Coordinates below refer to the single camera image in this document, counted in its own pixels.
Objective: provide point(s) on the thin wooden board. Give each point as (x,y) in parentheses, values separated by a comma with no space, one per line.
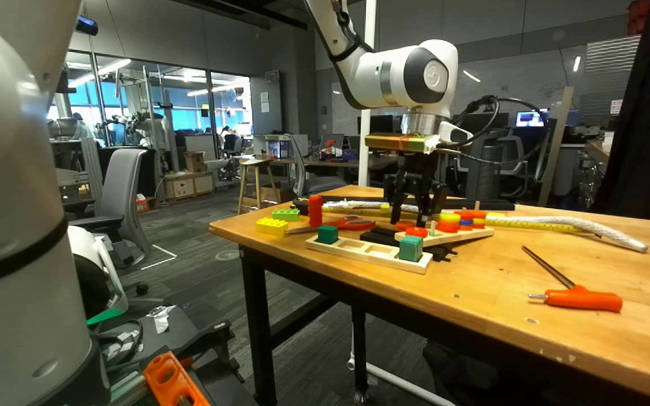
(468,235)

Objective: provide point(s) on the small orange block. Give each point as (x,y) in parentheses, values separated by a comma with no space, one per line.
(479,222)

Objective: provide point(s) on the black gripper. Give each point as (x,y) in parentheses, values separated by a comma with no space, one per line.
(420,168)

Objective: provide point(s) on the green floor item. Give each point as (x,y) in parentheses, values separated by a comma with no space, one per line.
(107,315)

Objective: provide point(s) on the yellow toy brick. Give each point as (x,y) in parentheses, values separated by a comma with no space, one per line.
(270,224)

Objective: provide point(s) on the yellow topped orange block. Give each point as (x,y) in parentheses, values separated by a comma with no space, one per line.
(449,222)

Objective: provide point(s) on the green cube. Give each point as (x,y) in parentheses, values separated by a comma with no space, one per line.
(410,246)

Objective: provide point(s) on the green cylinder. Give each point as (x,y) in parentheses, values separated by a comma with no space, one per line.
(325,233)

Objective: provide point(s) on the wooden stick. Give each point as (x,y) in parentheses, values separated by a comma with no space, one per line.
(303,226)

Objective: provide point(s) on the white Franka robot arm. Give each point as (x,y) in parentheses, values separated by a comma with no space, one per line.
(9,226)

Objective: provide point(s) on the orange plastic tool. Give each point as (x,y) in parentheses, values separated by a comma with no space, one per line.
(167,381)

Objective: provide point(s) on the wooden stool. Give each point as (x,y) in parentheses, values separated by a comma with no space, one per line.
(252,176)

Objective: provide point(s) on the grey office chair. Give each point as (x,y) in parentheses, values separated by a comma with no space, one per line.
(117,188)

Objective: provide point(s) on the wooden camera mount board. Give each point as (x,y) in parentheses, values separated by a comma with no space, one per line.
(405,142)

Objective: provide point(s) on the red flat piece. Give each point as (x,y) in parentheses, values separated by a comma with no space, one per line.
(354,224)

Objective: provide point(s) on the red flat bar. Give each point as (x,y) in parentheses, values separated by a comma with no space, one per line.
(474,214)

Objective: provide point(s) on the light wooden shape sorter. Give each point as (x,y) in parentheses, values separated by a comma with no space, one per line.
(361,250)

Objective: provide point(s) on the blue camera on black mount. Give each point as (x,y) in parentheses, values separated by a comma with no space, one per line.
(85,26)

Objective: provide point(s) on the red cylinder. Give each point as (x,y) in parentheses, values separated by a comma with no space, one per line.
(313,211)

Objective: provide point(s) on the white pipe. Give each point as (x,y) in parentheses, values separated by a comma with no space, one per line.
(400,384)

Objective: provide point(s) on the low wooden cabinet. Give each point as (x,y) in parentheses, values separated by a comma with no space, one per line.
(187,186)

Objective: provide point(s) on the computer monitor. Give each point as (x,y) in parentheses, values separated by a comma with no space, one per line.
(530,118)

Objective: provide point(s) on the green toy brick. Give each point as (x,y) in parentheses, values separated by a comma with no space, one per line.
(284,214)

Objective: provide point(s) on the white paper scrap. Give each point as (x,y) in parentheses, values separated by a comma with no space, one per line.
(160,318)

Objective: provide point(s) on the wooden table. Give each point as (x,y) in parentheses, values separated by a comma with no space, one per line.
(258,338)

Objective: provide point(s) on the white rounded machine housing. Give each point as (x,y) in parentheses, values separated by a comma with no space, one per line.
(89,250)

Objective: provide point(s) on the white vertical pole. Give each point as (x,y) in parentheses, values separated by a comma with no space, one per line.
(364,160)

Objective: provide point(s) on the black box machine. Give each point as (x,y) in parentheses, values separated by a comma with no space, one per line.
(490,181)

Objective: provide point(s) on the small black object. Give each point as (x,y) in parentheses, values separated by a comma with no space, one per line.
(300,206)

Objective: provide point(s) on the leaning wooden plank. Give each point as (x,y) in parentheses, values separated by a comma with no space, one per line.
(558,142)

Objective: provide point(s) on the yellow measuring tape strip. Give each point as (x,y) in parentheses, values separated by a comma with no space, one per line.
(553,224)

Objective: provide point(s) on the small blue block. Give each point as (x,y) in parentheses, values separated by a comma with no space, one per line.
(464,222)

